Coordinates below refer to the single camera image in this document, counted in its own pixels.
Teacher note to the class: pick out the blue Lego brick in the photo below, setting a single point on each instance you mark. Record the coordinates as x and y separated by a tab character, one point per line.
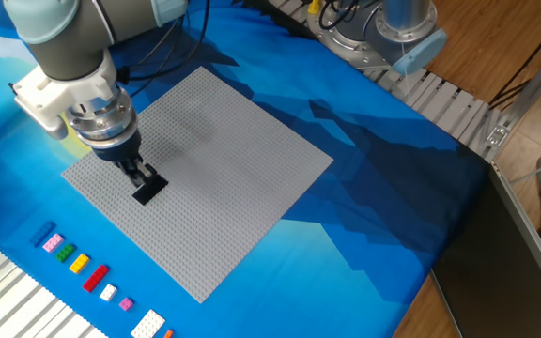
42	234

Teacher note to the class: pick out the small magenta Lego brick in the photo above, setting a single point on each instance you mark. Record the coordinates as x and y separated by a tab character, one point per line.
126	303

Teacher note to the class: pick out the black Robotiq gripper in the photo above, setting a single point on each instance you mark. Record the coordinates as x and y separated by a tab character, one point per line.
118	149

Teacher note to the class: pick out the blue mountain print cloth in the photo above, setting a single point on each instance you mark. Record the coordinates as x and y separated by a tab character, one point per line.
322	263

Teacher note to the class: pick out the red Lego brick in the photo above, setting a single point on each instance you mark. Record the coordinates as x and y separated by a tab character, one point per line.
96	278

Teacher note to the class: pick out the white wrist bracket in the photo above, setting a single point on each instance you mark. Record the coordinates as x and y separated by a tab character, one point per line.
54	96

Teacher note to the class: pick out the black Lego plate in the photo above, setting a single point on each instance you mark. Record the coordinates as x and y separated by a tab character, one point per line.
152	192

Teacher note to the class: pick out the small yellow object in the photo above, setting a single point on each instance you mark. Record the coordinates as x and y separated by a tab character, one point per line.
314	6

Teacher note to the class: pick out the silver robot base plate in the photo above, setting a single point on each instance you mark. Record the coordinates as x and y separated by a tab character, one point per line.
345	49

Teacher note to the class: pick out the orange Lego brick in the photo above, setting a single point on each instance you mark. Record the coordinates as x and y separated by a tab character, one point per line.
168	333

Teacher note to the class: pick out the large grey Lego baseplate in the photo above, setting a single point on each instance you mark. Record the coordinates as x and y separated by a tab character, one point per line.
233	188

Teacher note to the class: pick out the aluminium beam with corner bracket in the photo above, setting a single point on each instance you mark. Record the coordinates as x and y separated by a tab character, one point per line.
529	94

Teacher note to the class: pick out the green Lego brick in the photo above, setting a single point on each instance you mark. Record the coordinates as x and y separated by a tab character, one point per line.
65	252

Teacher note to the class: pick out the yellow Lego brick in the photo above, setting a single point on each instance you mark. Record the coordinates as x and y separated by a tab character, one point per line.
79	263

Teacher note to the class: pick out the small white Lego brick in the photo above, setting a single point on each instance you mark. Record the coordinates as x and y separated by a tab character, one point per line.
108	292

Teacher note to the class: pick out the pink Lego brick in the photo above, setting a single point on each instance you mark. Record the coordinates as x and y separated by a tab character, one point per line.
53	242

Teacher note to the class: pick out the large white Lego plate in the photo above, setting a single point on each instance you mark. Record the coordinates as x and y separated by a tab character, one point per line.
147	324

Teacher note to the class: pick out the dark panel with metal frame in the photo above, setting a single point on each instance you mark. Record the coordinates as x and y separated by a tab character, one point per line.
491	272

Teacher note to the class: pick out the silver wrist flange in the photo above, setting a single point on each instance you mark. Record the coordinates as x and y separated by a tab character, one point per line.
101	119

